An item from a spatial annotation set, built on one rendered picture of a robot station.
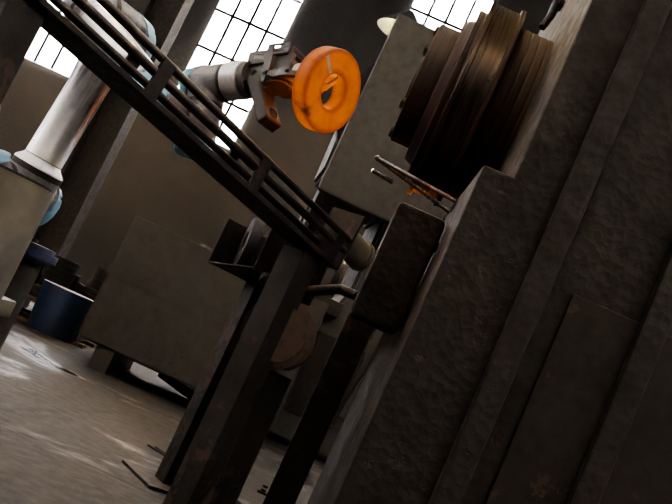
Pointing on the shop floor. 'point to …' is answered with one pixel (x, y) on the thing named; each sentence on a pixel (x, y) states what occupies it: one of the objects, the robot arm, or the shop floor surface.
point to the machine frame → (541, 301)
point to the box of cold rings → (165, 307)
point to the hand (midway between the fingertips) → (331, 80)
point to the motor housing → (266, 402)
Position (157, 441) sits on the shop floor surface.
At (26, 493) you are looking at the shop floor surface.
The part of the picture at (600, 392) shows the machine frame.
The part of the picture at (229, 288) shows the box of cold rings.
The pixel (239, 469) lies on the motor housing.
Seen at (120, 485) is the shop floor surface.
